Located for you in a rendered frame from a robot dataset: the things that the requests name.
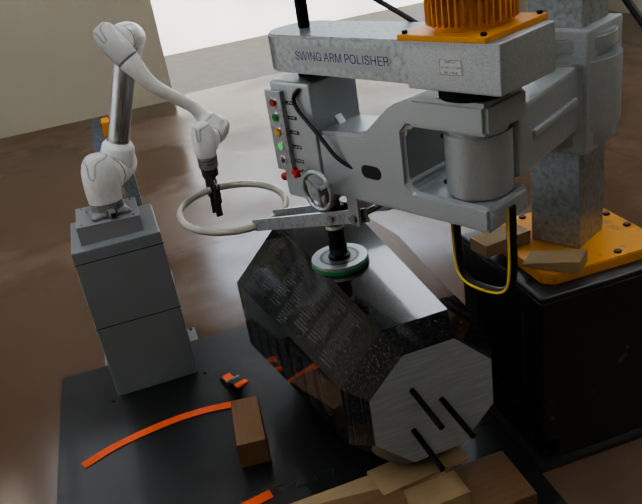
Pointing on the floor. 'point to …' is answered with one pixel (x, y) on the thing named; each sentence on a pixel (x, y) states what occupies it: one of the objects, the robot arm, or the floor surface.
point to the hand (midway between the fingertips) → (216, 207)
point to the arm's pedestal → (135, 306)
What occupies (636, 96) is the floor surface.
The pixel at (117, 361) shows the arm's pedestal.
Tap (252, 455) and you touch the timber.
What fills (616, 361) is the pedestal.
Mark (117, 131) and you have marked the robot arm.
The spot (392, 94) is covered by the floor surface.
